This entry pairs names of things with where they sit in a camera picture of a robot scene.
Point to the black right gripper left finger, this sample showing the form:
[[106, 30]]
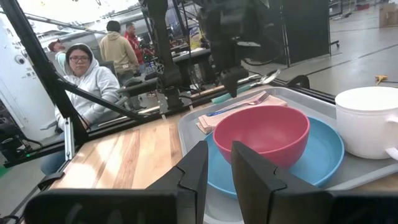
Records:
[[186, 193]]

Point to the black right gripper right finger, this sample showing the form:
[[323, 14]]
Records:
[[264, 193]]

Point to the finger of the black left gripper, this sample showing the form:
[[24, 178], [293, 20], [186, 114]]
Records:
[[234, 79]]

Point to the iridescent purple fork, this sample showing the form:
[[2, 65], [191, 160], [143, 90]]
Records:
[[248, 102]]

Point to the pink cloth napkin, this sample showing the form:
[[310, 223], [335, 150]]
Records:
[[208, 123]]

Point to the pink plastic bowl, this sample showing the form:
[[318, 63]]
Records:
[[261, 130]]

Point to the blue plastic plate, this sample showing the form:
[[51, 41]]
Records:
[[323, 155]]

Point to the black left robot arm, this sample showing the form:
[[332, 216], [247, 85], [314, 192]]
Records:
[[164, 46]]

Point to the grey plastic tray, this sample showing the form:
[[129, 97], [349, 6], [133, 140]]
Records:
[[298, 99]]

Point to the yellow wipes canister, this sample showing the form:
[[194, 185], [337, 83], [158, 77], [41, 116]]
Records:
[[195, 37]]

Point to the black background table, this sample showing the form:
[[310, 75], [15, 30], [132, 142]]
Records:
[[192, 57]]

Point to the black partition panel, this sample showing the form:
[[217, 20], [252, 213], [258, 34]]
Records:
[[304, 28]]

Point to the person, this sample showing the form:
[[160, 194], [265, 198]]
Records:
[[56, 46], [135, 43], [93, 84], [116, 49]]

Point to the white mug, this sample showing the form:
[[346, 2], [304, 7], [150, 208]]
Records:
[[363, 130]]

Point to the yellow floor object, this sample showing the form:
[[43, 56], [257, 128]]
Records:
[[381, 78]]

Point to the cardboard box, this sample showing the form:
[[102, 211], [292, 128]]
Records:
[[388, 15]]

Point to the black device with green light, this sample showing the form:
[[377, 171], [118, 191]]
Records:
[[12, 140]]

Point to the silver metal bracket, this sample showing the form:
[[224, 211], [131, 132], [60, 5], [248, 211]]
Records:
[[69, 140]]

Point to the black rig frame with lights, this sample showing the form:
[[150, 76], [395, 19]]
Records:
[[37, 62]]

